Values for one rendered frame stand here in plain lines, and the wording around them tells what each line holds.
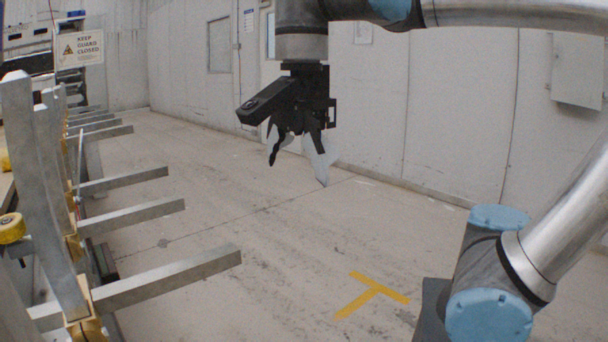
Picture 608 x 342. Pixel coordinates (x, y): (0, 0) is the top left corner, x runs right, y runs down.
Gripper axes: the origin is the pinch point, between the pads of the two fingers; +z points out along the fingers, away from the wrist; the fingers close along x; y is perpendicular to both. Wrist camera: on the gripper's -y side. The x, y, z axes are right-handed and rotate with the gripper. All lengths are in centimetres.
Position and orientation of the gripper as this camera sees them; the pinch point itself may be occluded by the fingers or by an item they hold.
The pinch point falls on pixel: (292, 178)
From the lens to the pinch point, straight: 57.6
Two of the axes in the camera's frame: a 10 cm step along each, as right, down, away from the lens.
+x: -6.7, -2.4, 7.0
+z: 0.0, 9.5, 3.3
